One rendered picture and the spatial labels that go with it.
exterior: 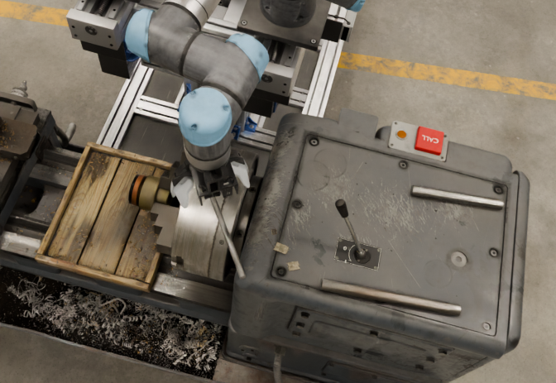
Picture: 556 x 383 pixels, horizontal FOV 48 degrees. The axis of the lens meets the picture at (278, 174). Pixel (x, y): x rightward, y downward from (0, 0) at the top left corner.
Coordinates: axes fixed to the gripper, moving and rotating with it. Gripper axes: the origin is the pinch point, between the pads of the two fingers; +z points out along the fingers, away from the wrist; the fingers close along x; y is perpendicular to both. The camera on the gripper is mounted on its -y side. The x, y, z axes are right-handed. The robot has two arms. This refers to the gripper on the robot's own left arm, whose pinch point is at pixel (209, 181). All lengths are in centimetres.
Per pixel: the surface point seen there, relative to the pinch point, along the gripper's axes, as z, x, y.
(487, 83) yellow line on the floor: 153, 157, -60
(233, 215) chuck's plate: 13.2, 3.5, 4.3
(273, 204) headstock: 11.0, 12.0, 5.5
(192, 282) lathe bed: 48.2, -9.2, 7.8
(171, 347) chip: 72, -20, 19
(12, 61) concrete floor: 146, -57, -139
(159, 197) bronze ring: 25.4, -10.4, -9.2
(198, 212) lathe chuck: 13.6, -3.4, 1.0
